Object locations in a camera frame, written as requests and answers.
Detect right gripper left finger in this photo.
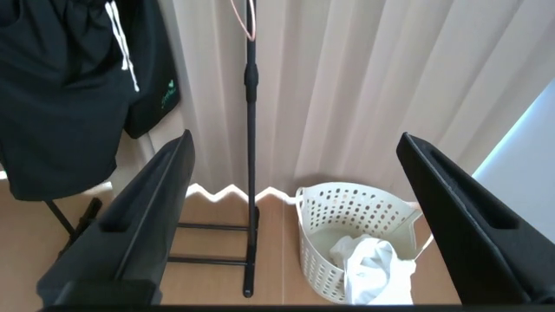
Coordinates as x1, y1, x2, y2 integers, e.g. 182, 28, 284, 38
36, 128, 196, 307

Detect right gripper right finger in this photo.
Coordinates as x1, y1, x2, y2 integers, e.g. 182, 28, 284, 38
395, 131, 555, 305

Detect black shorts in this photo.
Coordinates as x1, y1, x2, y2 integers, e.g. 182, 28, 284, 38
0, 0, 182, 203

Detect white laundry basket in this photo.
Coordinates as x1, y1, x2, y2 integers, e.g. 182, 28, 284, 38
294, 181, 434, 305

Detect black clothes rack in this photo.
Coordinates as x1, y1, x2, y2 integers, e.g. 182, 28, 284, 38
42, 0, 261, 299

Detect pink clothes hanger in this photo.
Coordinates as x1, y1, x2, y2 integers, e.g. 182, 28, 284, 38
229, 0, 258, 43

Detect white garment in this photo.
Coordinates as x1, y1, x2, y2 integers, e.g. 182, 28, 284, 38
328, 233, 418, 305

